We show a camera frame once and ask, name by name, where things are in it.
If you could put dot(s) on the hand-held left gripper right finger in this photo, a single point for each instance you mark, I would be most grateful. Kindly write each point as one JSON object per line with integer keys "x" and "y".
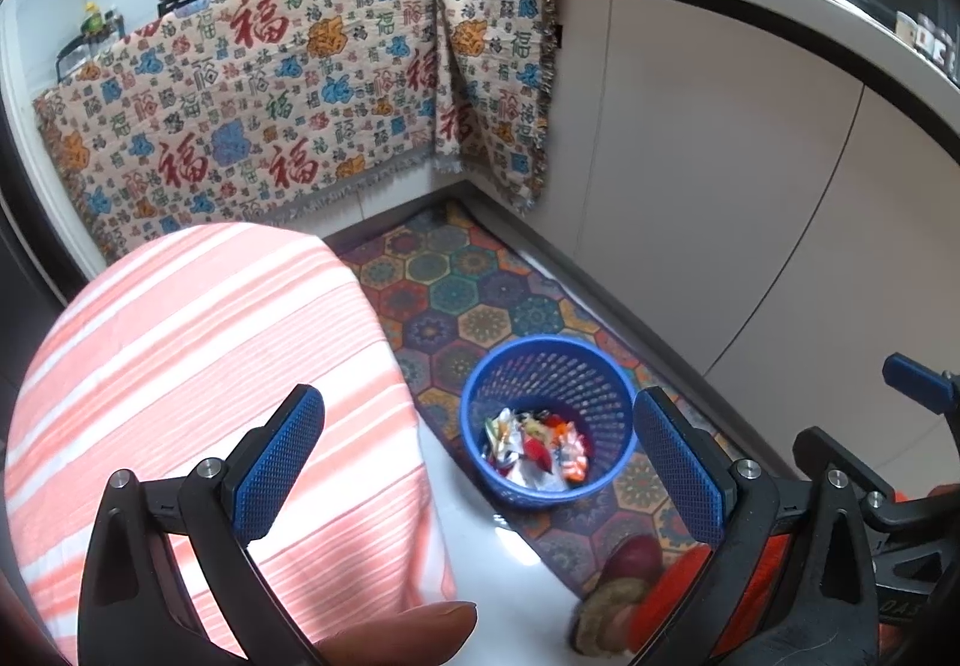
{"x": 679, "y": 463}

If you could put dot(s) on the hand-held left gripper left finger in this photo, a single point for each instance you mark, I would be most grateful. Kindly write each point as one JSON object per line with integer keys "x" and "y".
{"x": 277, "y": 463}

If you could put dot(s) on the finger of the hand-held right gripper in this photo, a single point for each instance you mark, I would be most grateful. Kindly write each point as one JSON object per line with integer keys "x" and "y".
{"x": 832, "y": 452}
{"x": 919, "y": 379}

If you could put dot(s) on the red orange plastic wrapper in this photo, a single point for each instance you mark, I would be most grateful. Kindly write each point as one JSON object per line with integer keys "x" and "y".
{"x": 556, "y": 437}

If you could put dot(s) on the blue plastic mesh basket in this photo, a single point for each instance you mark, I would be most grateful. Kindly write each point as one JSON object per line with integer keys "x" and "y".
{"x": 525, "y": 373}

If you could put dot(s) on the green yellow snack wrapper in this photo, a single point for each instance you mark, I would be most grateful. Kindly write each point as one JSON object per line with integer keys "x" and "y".
{"x": 501, "y": 437}

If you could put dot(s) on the person's left hand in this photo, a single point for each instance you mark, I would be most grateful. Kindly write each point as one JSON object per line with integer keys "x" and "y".
{"x": 405, "y": 632}

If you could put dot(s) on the orange white striped tablecloth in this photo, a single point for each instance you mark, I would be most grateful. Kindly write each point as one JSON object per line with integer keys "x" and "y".
{"x": 210, "y": 351}

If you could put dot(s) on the red and tan slipper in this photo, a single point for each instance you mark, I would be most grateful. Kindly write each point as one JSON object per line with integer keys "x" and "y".
{"x": 615, "y": 598}

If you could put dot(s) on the hexagon patterned floor mat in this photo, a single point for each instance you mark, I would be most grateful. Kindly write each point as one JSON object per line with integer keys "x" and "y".
{"x": 465, "y": 291}

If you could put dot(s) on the kitchen counter cabinet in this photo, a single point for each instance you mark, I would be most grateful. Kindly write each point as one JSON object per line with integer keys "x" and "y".
{"x": 712, "y": 148}

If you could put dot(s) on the large printed blanket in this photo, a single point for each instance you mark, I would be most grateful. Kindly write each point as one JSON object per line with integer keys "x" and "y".
{"x": 247, "y": 96}

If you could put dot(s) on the narrow printed blanket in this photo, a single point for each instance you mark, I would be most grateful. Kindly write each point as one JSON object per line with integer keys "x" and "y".
{"x": 495, "y": 58}

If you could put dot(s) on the bottle with yellow cap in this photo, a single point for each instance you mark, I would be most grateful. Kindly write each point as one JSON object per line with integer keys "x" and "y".
{"x": 94, "y": 17}

